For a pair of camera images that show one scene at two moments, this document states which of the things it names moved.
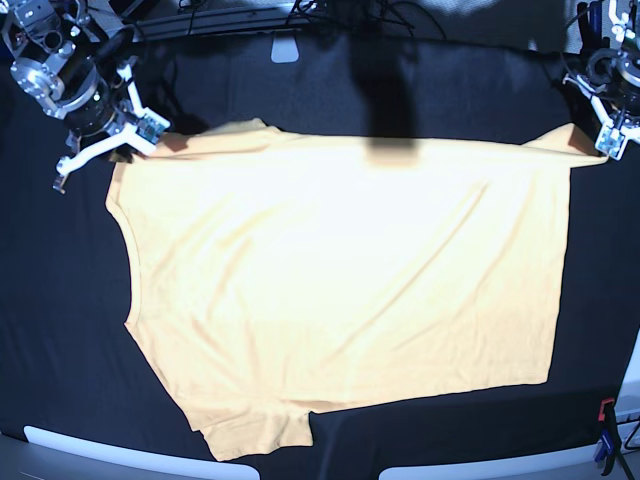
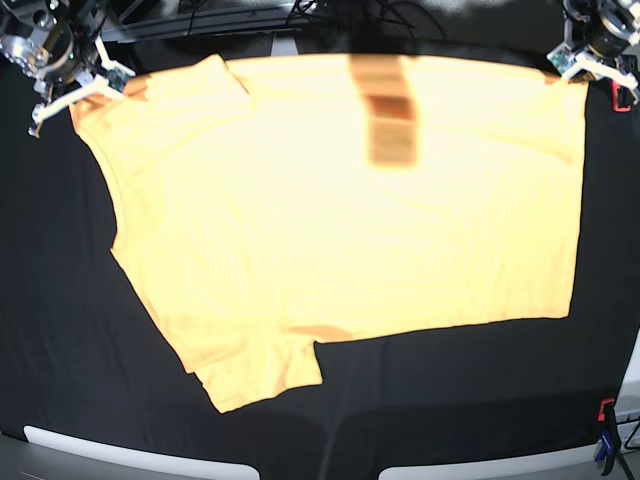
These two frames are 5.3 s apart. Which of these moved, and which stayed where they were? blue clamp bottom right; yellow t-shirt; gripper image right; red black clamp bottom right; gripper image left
Moved: gripper image right; yellow t-shirt; gripper image left
Stayed: blue clamp bottom right; red black clamp bottom right
